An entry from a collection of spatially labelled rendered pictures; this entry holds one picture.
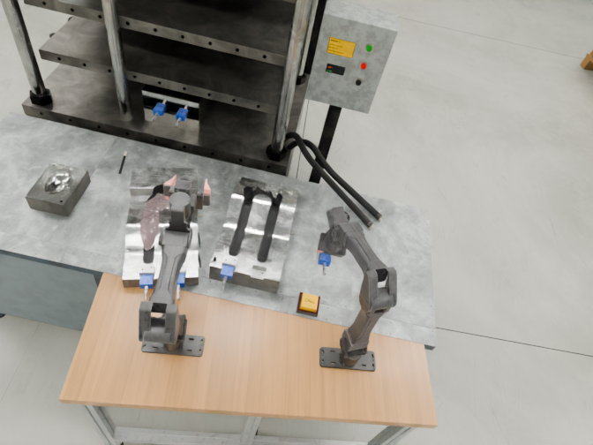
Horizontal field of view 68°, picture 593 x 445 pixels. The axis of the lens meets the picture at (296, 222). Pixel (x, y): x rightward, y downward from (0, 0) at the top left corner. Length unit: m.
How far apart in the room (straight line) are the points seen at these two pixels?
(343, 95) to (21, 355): 1.97
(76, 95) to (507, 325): 2.77
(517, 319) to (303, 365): 1.85
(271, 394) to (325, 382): 0.19
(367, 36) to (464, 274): 1.79
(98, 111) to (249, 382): 1.51
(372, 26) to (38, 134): 1.52
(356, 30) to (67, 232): 1.37
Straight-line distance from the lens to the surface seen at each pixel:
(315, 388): 1.56
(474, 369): 2.81
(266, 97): 2.10
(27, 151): 2.24
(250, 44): 1.96
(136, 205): 1.83
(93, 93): 2.53
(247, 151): 2.18
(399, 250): 1.95
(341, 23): 1.90
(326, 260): 1.63
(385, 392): 1.63
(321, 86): 2.04
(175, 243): 1.26
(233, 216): 1.75
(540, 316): 3.26
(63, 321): 2.46
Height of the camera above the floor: 2.25
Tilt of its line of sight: 50 degrees down
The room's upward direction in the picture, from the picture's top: 15 degrees clockwise
